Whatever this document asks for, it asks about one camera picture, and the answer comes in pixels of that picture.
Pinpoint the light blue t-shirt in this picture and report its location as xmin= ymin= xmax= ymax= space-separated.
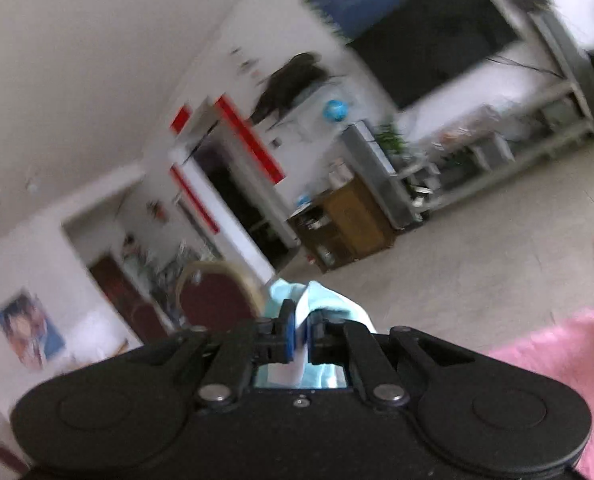
xmin=254 ymin=278 xmax=377 ymax=389

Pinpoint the dark red chair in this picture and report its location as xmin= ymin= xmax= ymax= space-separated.
xmin=175 ymin=260 xmax=265 ymax=332

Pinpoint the brown wooden cabinet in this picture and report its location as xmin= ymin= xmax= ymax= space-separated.
xmin=288 ymin=176 xmax=397 ymax=273

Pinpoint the grey tower speaker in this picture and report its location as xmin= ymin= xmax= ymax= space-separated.
xmin=338 ymin=120 xmax=423 ymax=231

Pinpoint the green potted plant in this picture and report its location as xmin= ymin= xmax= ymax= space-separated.
xmin=374 ymin=122 xmax=408 ymax=157

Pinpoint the grey tv stand shelf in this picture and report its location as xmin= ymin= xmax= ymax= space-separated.
xmin=395 ymin=8 xmax=594 ymax=212

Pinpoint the blue globe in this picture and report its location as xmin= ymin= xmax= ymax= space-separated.
xmin=322 ymin=100 xmax=349 ymax=122

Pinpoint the pink printed towel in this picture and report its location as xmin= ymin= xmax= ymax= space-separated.
xmin=489 ymin=310 xmax=594 ymax=479

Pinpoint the anime wall poster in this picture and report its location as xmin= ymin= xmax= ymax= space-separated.
xmin=0 ymin=289 xmax=65 ymax=370

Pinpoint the black wall television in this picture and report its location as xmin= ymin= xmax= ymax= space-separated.
xmin=349 ymin=0 xmax=519 ymax=110

